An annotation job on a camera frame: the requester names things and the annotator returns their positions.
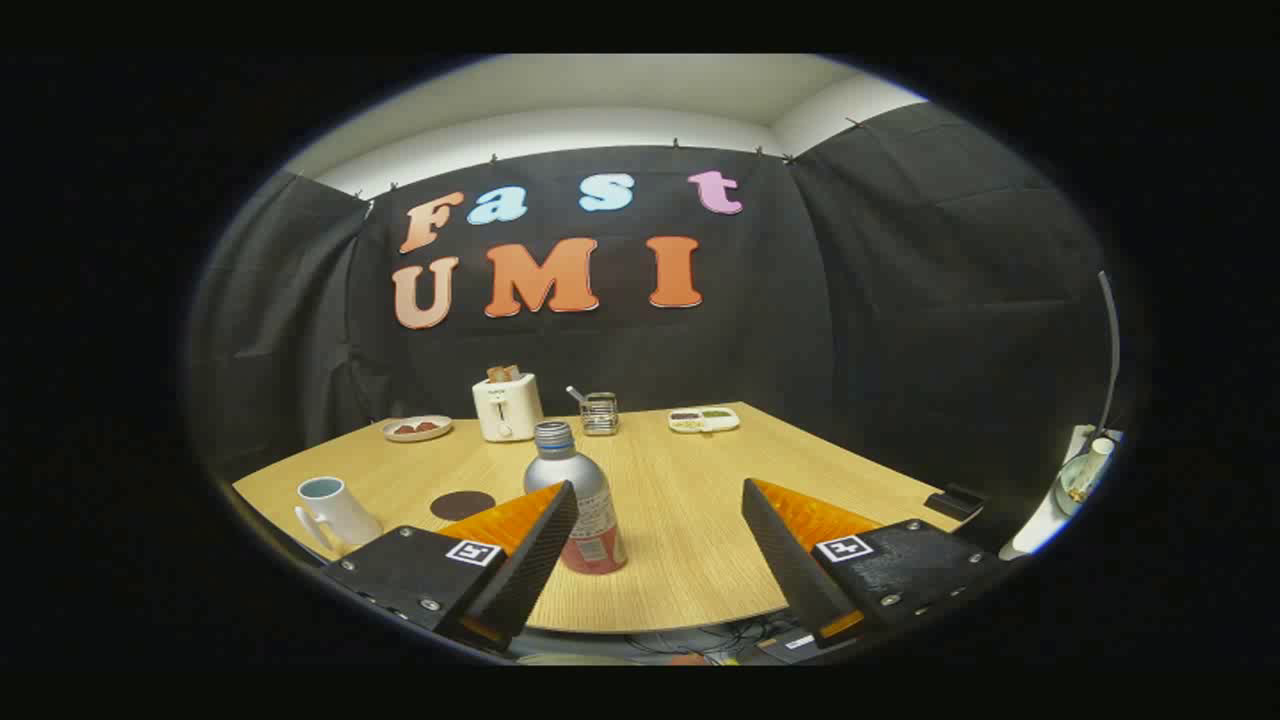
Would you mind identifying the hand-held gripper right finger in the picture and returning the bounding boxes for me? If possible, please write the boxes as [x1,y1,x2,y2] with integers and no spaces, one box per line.
[741,478,1011,649]

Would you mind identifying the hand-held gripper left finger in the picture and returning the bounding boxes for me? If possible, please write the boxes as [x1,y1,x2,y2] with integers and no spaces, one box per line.
[320,480,581,654]

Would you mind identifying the silver bottle with red label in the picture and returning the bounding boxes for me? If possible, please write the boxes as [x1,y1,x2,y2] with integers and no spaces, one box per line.
[523,421,629,576]

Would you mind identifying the round brown coaster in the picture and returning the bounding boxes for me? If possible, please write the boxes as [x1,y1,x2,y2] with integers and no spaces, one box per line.
[430,490,497,522]

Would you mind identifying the white cup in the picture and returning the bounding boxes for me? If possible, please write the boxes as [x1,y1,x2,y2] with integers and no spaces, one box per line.
[294,476,385,558]

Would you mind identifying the wooden table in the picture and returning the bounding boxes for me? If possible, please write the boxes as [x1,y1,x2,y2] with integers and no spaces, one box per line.
[232,402,966,635]

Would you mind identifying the white toaster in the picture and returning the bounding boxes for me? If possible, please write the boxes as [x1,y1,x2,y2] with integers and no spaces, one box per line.
[472,372,545,443]

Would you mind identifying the white divided food tray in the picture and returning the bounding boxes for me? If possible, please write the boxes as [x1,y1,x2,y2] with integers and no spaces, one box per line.
[668,406,741,434]

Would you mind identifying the small plate with red food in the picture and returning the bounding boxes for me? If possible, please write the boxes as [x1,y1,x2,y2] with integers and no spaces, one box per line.
[381,415,454,443]

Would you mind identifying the small black box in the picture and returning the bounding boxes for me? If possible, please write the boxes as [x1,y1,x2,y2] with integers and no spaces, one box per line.
[924,484,986,521]

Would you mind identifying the white side table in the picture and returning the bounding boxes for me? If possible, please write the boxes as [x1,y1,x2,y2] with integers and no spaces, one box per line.
[1000,425,1123,561]

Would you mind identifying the grey bowl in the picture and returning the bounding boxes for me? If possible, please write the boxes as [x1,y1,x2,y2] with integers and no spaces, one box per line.
[1056,452,1106,516]

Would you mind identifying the thin dark pole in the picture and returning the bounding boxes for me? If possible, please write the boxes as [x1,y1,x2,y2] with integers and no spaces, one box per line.
[1095,270,1121,436]

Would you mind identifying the dark cables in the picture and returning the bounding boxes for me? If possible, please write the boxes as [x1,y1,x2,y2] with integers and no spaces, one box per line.
[630,618,791,663]

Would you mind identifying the wire mesh holder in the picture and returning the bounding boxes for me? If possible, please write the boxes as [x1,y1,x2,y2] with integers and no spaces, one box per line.
[566,386,620,437]

